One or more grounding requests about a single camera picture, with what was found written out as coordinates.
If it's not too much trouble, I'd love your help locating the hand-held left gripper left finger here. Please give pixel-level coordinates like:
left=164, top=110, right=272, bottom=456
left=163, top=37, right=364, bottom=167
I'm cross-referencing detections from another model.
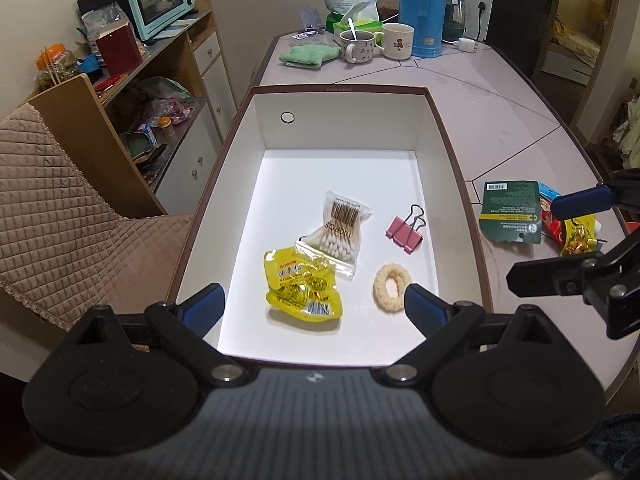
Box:
left=75, top=282, right=251, bottom=388

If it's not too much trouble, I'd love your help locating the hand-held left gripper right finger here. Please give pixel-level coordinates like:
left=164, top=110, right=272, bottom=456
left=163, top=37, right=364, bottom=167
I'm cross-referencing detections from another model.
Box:
left=385, top=282, right=558, bottom=388

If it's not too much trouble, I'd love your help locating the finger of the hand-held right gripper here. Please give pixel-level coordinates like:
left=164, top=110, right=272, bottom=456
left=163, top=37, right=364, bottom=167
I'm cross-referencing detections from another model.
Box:
left=506, top=232, right=640, bottom=339
left=552, top=170, right=640, bottom=221

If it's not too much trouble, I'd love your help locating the yellow candy packet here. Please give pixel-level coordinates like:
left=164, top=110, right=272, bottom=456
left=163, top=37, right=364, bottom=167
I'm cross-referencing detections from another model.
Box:
left=560, top=214, right=601, bottom=258

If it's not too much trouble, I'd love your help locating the red snack packet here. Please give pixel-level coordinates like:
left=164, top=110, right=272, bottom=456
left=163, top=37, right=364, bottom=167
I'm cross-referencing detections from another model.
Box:
left=537, top=197, right=571, bottom=243

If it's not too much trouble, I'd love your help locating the dark green packet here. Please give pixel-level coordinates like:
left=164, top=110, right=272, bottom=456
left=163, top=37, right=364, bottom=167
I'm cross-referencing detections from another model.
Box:
left=479, top=180, right=543, bottom=246

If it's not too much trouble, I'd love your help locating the white cardboard box brown rim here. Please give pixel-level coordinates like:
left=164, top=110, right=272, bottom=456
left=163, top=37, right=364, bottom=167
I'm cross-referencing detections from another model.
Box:
left=167, top=85, right=493, bottom=366

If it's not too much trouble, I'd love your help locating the beige hair scrunchie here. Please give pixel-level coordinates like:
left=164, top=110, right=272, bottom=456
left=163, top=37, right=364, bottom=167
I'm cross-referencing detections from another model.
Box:
left=373, top=263, right=412, bottom=313

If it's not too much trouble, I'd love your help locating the pink binder clip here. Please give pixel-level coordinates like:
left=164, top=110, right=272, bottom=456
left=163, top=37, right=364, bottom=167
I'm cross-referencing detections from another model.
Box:
left=385, top=204, right=427, bottom=253

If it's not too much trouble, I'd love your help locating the yellow snack packet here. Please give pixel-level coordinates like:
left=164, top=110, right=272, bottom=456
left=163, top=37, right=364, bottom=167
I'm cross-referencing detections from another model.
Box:
left=262, top=245, right=346, bottom=323

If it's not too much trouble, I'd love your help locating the cotton swab packet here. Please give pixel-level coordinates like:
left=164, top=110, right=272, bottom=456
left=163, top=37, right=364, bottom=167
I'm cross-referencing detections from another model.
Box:
left=295, top=190, right=373, bottom=281

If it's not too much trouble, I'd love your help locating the beige quilted chair cover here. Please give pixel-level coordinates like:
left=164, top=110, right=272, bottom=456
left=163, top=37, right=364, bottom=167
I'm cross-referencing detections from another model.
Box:
left=0, top=102, right=196, bottom=331

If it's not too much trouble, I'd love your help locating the black refrigerator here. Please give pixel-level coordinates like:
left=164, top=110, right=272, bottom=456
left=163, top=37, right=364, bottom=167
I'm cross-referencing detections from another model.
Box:
left=462, top=0, right=556, bottom=78

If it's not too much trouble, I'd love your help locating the pink plastic bag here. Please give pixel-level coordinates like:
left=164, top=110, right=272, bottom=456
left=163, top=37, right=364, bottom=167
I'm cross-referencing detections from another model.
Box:
left=150, top=99, right=198, bottom=126

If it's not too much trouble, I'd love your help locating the green plastic bag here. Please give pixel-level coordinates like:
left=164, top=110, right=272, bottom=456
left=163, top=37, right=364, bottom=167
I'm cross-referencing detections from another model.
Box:
left=127, top=76, right=196, bottom=111

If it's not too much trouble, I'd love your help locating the wooden sideboard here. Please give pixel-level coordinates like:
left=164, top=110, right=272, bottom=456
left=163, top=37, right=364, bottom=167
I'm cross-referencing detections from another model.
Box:
left=27, top=0, right=238, bottom=216

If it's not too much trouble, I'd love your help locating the white printed mug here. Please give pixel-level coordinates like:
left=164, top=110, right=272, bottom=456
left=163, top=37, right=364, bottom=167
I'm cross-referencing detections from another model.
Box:
left=374, top=23, right=416, bottom=59

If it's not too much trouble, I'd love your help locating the blue thermos flask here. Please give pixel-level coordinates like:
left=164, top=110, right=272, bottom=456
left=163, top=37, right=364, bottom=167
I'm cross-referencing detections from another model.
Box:
left=399, top=0, right=447, bottom=58

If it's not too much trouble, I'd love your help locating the green cloth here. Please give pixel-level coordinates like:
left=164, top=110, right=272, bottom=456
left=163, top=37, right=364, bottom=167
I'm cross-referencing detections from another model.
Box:
left=278, top=44, right=341, bottom=68

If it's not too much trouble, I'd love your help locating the dark red box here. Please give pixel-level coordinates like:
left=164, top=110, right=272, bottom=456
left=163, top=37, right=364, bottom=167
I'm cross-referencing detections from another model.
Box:
left=95, top=17, right=143, bottom=78

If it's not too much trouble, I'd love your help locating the orange lid glass jar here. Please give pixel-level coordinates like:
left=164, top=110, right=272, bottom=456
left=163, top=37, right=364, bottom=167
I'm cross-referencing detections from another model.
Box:
left=35, top=42, right=81, bottom=88

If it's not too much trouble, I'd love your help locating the green tissue pack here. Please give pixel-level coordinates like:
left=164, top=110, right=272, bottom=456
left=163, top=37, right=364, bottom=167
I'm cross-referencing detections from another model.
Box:
left=325, top=2, right=383, bottom=36

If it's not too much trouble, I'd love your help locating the clear plastic bag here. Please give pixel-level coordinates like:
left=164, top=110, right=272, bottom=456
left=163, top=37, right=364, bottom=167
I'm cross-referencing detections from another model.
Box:
left=81, top=2, right=128, bottom=41

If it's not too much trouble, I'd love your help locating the small clear packet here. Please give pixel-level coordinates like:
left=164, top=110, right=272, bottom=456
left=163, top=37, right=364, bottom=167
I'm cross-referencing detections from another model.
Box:
left=299, top=7, right=323, bottom=33

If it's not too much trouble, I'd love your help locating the black microwave oven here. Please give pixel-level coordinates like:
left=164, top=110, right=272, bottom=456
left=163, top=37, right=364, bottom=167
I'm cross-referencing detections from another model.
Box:
left=77, top=0, right=131, bottom=26

